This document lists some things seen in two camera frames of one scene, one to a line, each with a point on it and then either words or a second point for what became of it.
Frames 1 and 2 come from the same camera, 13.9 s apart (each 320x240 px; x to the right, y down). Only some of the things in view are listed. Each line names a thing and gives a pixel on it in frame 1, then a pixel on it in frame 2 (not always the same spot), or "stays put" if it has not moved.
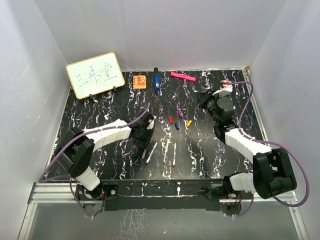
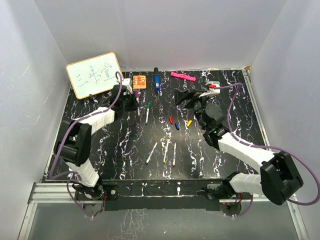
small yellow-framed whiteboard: (95, 75) stays put
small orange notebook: (139, 82) stays put
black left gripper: (144, 144) → (134, 105)
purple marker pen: (144, 154) → (137, 101)
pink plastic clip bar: (183, 76) stays put
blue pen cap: (176, 126) stays put
